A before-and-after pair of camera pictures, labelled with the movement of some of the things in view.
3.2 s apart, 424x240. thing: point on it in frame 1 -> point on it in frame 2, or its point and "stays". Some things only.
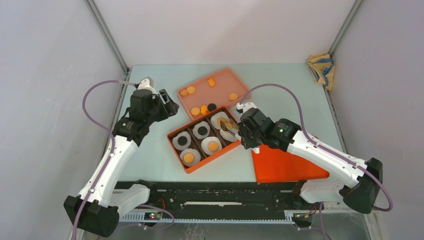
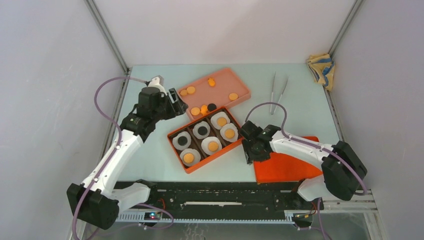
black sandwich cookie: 182,140 stays
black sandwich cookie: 202,130 stays
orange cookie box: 202,140 stays
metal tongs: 226,128 -> 271,106
